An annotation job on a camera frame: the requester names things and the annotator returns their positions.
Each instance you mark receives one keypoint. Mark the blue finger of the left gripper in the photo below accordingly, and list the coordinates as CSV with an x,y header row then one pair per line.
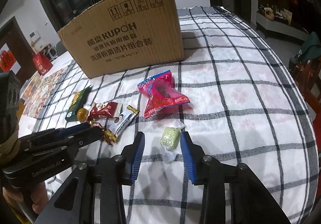
x,y
79,140
53,135

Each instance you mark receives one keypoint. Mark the red fu door poster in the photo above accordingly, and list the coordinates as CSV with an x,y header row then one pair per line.
x,y
8,61

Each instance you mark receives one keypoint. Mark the green cloth on chair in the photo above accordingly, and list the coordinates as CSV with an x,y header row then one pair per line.
x,y
310,49

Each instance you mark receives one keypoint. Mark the red candy wrapper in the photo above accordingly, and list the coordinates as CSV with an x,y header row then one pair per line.
x,y
105,110

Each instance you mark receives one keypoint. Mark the clear bowl of food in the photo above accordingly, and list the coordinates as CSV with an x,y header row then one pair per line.
x,y
30,86

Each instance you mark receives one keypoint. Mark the white low tv cabinet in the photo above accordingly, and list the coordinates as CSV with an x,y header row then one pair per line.
x,y
278,27

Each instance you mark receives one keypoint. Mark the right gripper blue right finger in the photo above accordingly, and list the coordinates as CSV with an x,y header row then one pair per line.
x,y
251,202

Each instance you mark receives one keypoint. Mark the red gift bag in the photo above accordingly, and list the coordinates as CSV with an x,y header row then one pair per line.
x,y
42,63

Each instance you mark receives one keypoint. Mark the pale green candy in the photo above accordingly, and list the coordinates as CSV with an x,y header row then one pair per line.
x,y
170,139

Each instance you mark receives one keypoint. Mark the round golden jelly cup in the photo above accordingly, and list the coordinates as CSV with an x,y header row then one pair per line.
x,y
82,115

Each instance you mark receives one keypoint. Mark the red wooden chair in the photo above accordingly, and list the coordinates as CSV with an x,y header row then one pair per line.
x,y
307,78

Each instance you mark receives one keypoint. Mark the pink hawthorn snack packet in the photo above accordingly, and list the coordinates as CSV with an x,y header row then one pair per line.
x,y
160,91

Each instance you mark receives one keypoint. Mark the white gold small candy bar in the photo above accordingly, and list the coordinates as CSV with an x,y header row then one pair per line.
x,y
116,128

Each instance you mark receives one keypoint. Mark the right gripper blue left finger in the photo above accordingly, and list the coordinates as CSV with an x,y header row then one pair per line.
x,y
74,201

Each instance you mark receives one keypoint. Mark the brown cardboard box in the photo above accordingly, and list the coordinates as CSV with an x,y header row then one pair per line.
x,y
117,35

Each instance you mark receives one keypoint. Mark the person's left hand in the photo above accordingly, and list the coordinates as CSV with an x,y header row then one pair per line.
x,y
37,194

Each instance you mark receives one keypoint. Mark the black white plaid tablecloth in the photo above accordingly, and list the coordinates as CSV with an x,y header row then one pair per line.
x,y
244,107

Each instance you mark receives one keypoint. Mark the grey dining chair left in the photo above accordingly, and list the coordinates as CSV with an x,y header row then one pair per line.
x,y
60,48

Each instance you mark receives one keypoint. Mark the patterned floral table mat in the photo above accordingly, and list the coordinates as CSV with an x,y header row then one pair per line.
x,y
37,100

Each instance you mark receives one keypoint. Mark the green snack packet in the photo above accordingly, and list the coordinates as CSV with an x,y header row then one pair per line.
x,y
77,103

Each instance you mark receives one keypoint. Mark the colourful foil candies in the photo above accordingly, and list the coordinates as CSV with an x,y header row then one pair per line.
x,y
108,136

